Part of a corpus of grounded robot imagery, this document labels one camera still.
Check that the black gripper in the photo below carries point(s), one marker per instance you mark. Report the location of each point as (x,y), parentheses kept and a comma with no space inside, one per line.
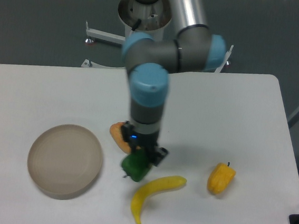
(139,135)

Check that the green bell pepper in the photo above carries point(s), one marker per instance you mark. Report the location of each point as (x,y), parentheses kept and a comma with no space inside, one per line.
(136,165)

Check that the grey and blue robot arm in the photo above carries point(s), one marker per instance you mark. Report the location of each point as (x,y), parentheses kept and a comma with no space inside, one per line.
(167,36)

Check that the yellow bell pepper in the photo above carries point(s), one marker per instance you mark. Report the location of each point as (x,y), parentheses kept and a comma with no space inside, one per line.
(220,178)

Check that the beige round plate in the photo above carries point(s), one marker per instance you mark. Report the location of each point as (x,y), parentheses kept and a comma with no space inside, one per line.
(64,161)

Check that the triangular pastry bread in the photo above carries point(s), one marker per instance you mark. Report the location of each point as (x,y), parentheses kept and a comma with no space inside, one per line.
(115,132)

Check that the yellow banana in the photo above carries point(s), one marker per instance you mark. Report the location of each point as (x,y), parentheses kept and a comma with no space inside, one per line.
(156,186)

